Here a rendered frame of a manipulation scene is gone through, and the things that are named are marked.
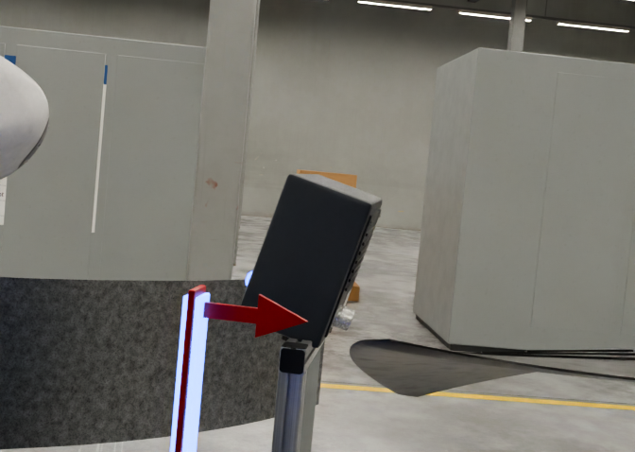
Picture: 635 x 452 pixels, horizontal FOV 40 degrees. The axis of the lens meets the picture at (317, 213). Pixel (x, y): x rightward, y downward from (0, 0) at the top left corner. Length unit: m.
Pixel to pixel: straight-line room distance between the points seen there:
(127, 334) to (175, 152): 4.26
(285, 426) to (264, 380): 1.42
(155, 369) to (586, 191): 4.97
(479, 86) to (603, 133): 1.00
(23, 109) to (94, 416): 1.40
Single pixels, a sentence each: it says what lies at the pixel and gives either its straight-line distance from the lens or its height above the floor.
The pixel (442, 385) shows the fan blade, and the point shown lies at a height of 1.13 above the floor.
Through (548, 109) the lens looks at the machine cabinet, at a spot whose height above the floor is 1.85.
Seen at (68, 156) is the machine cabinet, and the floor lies 1.18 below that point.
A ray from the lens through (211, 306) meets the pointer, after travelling 0.49.
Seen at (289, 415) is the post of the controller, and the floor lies 0.97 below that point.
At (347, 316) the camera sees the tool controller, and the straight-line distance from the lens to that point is 1.09.
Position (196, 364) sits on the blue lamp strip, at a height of 1.15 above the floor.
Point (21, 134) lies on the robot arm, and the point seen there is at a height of 1.27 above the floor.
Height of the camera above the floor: 1.26
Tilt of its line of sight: 3 degrees down
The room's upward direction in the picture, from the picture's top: 5 degrees clockwise
